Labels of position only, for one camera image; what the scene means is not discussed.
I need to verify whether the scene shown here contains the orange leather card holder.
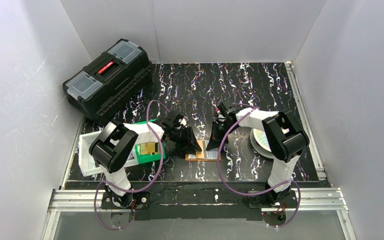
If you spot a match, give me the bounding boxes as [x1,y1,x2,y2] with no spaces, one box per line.
[185,139,219,162]

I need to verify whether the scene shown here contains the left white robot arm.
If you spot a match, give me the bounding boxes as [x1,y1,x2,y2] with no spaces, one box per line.
[88,111,202,198]

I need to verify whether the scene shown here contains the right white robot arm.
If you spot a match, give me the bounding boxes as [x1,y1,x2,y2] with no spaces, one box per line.
[206,100,310,195]

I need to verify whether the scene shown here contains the gold card in bin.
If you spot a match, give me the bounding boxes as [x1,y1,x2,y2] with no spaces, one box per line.
[139,142,161,155]

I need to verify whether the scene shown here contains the white filament spool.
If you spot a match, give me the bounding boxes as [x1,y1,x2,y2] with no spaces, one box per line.
[249,128,274,159]

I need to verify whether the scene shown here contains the green plastic bin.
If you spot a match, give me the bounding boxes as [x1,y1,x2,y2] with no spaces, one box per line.
[133,121,165,165]

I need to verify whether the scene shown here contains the black plastic toolbox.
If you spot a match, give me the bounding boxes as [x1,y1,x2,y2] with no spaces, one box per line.
[62,38,153,125]

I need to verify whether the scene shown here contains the white foam tray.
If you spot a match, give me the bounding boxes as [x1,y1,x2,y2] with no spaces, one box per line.
[78,131,141,177]

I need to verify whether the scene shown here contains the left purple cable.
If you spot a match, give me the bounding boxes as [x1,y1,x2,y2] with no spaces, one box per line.
[93,99,171,231]

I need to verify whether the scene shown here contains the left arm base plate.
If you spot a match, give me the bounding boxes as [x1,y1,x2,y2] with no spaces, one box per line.
[100,191,151,210]

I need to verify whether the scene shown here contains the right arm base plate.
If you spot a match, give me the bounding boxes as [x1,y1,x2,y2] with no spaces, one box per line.
[243,188,298,211]

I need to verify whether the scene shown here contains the aluminium frame rail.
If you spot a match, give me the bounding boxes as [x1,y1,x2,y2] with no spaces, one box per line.
[42,183,356,240]

